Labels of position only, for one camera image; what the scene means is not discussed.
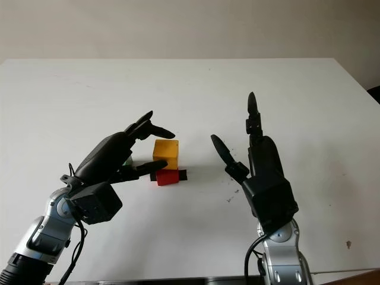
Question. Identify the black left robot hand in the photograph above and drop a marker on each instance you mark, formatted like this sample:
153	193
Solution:
107	157

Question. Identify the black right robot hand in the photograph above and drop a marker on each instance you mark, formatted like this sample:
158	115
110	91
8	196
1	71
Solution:
264	157

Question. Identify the green wooden block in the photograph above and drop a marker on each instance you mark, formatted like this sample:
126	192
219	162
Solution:
128	162

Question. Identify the yellow wooden block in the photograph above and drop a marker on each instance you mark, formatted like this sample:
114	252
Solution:
164	153

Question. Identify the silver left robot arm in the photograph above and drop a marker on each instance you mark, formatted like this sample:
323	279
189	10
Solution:
44	234

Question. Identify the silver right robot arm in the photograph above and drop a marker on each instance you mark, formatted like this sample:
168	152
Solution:
282	255

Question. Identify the red wooden block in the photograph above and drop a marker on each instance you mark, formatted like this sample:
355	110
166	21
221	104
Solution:
167	178

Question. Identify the black tape strip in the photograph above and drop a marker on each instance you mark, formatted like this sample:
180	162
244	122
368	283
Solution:
183	175

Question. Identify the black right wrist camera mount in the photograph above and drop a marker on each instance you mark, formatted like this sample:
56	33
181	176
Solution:
273	202

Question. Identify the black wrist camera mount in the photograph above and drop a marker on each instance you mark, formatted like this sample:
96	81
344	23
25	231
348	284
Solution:
273	202
95	205

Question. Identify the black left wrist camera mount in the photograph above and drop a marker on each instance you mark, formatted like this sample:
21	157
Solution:
95	205

